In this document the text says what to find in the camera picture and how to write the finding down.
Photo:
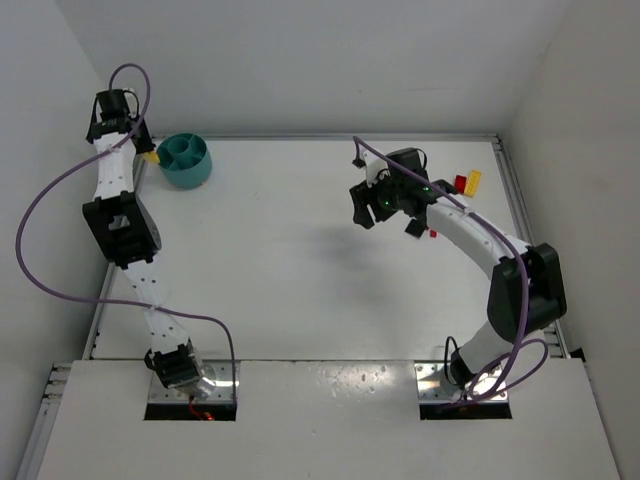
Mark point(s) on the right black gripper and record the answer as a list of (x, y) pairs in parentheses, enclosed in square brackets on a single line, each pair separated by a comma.
[(364, 201)]

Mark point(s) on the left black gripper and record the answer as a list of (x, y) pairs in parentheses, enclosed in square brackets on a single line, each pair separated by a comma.
[(142, 141)]

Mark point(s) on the small yellow lego brick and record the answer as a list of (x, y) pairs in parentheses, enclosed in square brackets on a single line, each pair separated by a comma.
[(151, 157)]

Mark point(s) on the red lego brick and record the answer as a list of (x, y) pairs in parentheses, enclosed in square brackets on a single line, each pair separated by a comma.
[(460, 182)]

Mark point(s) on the long yellow lego brick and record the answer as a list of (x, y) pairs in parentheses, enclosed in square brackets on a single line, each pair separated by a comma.
[(472, 183)]

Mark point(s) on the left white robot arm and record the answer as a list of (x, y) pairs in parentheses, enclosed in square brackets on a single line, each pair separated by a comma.
[(129, 238)]

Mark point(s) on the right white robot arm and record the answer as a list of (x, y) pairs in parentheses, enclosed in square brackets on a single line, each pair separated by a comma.
[(526, 292)]

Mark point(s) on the teal divided round container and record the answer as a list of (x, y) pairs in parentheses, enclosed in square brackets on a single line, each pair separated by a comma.
[(185, 161)]

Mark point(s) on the black square lego plate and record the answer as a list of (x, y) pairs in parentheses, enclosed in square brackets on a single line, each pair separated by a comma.
[(415, 228)]

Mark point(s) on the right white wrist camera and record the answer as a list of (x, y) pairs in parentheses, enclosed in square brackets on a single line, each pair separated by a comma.
[(375, 168)]

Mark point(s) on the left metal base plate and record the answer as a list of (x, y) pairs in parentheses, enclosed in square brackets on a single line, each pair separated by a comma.
[(216, 387)]

